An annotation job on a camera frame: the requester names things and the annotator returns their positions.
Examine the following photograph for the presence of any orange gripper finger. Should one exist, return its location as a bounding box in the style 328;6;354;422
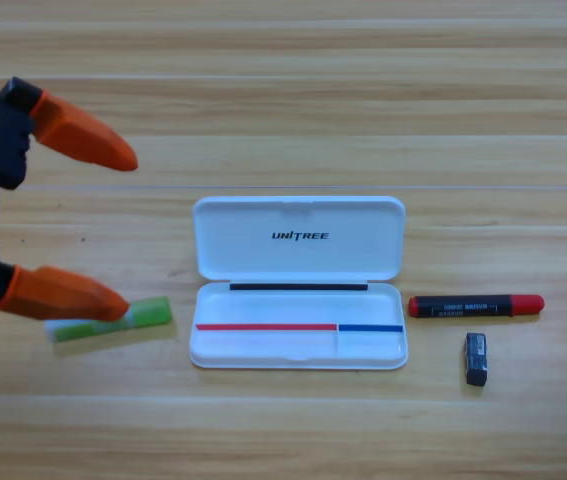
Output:
0;263;131;323

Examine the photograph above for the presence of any green translucent highlighter pen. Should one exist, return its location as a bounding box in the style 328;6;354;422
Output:
44;295;173;344

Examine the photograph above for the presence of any black eraser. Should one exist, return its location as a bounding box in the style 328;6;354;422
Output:
464;331;489;387

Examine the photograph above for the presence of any red and black marker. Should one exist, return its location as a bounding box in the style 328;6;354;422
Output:
407;293;546;319

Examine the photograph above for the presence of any white Unitree pencil case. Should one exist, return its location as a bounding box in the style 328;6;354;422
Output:
188;194;409;372

